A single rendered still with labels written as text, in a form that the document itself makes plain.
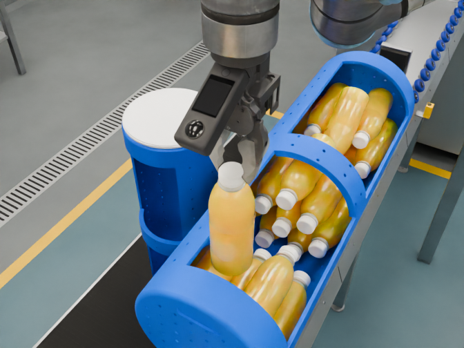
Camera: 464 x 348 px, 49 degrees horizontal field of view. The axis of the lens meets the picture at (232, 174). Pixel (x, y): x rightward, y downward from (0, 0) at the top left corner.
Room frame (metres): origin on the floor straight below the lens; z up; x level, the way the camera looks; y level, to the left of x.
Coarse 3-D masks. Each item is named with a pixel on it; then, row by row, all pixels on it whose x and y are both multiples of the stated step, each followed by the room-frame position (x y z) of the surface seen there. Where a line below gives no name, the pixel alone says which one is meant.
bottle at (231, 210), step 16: (224, 192) 0.52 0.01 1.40; (240, 192) 0.52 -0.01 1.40; (224, 208) 0.51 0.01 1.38; (240, 208) 0.51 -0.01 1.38; (224, 224) 0.50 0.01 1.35; (240, 224) 0.50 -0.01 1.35; (224, 240) 0.50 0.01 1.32; (240, 240) 0.50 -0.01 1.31; (224, 256) 0.50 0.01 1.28; (240, 256) 0.50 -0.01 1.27; (224, 272) 0.50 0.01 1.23; (240, 272) 0.50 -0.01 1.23
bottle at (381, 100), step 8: (376, 88) 1.16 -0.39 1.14; (384, 88) 1.16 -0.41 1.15; (376, 96) 1.12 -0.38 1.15; (384, 96) 1.13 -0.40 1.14; (392, 96) 1.15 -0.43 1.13; (368, 104) 1.09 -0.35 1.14; (376, 104) 1.09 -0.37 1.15; (384, 104) 1.09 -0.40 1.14; (392, 104) 1.14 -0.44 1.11; (368, 112) 1.05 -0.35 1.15; (376, 112) 1.06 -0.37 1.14; (384, 112) 1.07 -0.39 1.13; (360, 120) 1.03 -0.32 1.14; (368, 120) 1.02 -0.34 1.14; (376, 120) 1.03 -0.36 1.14; (384, 120) 1.06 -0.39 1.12; (360, 128) 1.01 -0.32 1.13; (368, 128) 1.00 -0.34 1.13; (376, 128) 1.01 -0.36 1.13; (368, 136) 0.99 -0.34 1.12; (376, 136) 1.01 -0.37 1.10
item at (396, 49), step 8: (384, 48) 1.49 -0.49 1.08; (392, 48) 1.49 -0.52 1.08; (400, 48) 1.48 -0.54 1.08; (408, 48) 1.48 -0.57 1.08; (384, 56) 1.48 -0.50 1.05; (392, 56) 1.47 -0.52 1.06; (400, 56) 1.45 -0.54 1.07; (408, 56) 1.46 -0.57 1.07; (400, 64) 1.45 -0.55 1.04; (408, 64) 1.46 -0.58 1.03
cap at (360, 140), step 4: (356, 136) 0.98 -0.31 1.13; (360, 136) 0.98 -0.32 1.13; (364, 136) 0.98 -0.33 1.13; (352, 140) 0.98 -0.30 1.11; (356, 140) 0.98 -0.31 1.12; (360, 140) 0.98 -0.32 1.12; (364, 140) 0.97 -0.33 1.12; (368, 140) 0.98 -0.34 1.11; (356, 144) 0.98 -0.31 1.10; (360, 144) 0.97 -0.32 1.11; (364, 144) 0.97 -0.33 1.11; (360, 148) 0.97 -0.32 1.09
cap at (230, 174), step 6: (228, 162) 0.55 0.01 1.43; (234, 162) 0.55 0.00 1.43; (222, 168) 0.54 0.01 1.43; (228, 168) 0.54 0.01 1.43; (234, 168) 0.54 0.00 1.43; (240, 168) 0.54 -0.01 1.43; (222, 174) 0.53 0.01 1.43; (228, 174) 0.53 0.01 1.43; (234, 174) 0.53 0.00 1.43; (240, 174) 0.53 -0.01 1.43; (222, 180) 0.52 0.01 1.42; (228, 180) 0.52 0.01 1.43; (234, 180) 0.52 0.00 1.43; (240, 180) 0.52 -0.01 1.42; (228, 186) 0.52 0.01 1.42; (234, 186) 0.52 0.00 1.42
